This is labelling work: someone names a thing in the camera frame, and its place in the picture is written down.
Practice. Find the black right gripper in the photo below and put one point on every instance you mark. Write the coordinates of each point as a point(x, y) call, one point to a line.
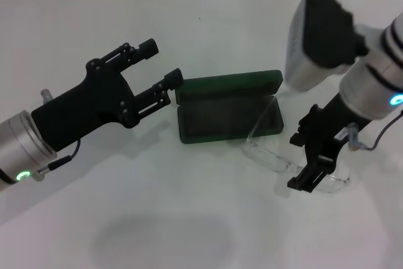
point(327, 130)

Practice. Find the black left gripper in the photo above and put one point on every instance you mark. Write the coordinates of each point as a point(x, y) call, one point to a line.
point(88, 102)

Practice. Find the clear white glasses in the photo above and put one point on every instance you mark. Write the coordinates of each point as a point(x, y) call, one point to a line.
point(263, 151)

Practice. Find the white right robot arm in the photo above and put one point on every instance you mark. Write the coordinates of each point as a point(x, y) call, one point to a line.
point(368, 92)

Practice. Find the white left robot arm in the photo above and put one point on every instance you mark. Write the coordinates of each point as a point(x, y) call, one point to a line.
point(19, 149)

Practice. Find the green glasses case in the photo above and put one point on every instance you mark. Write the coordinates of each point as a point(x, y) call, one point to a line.
point(204, 124)

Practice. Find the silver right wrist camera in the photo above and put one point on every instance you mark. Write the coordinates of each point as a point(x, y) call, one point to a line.
point(327, 29)

